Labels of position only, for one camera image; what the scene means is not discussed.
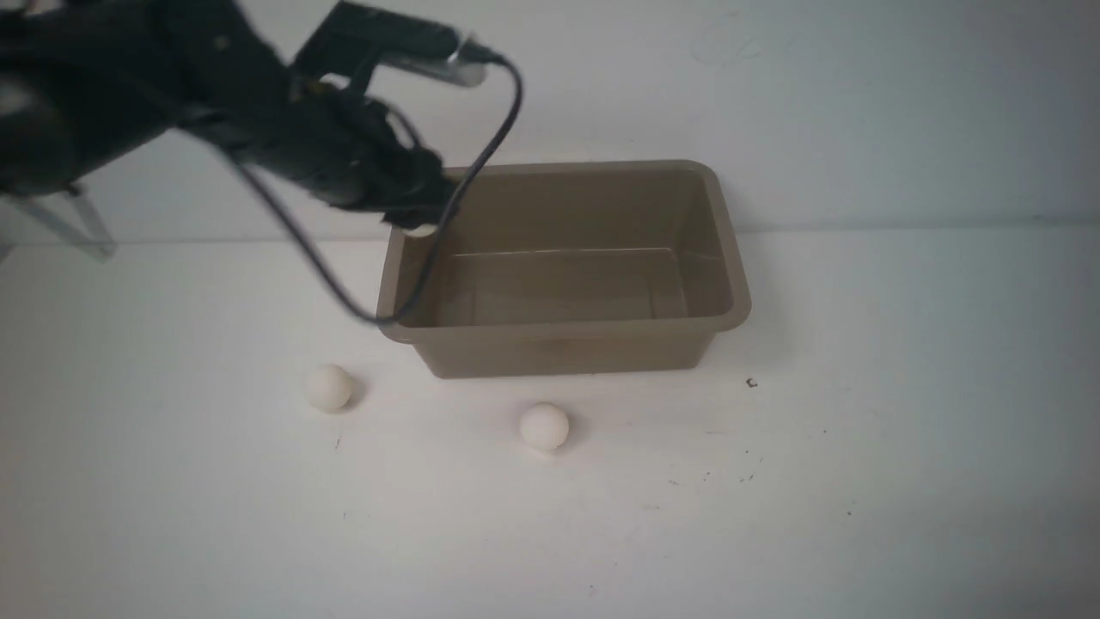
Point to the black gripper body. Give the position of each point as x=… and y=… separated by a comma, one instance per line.
x=342, y=150

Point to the white ping-pong ball with mark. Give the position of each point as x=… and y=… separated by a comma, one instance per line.
x=420, y=231

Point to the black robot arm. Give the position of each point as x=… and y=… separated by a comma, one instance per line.
x=91, y=81

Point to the taupe plastic bin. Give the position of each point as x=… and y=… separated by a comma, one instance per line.
x=581, y=269

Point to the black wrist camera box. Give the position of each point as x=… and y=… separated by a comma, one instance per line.
x=355, y=36

